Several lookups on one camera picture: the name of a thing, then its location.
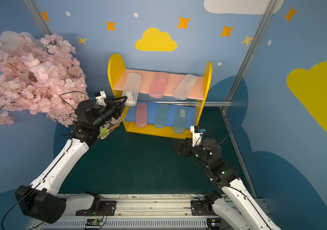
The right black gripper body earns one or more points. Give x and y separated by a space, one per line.
185 147

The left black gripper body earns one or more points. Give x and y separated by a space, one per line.
114 106

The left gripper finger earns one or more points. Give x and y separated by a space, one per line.
123 113
120 100

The frosted white pencil case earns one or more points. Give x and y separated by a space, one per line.
131 89

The small pink pencil case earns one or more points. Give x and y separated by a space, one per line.
141 115

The pink translucent pencil case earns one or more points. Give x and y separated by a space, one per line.
158 85

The clear white pencil case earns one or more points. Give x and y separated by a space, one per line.
184 88

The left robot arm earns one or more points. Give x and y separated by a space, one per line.
39 200

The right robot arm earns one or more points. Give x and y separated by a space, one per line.
249 216

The light teal pencil case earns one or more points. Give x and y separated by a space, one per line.
180 120

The teal green pencil case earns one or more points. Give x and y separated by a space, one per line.
161 116

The yellow wooden shelf unit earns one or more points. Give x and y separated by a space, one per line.
117 75

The pink cherry blossom tree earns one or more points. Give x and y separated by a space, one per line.
41 78

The right circuit board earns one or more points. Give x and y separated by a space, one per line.
213 224

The circuit board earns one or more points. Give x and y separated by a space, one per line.
93 223
213 224

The left circuit board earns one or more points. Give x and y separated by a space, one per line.
93 223

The wooden handled tool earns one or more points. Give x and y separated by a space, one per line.
114 126

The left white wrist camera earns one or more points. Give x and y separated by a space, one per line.
100 98

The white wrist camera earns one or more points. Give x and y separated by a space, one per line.
100 98
197 135

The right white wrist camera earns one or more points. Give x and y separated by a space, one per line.
197 135

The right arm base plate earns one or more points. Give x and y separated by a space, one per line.
202 208

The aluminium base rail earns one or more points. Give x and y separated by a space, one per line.
143 212

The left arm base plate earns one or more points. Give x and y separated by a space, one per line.
106 207

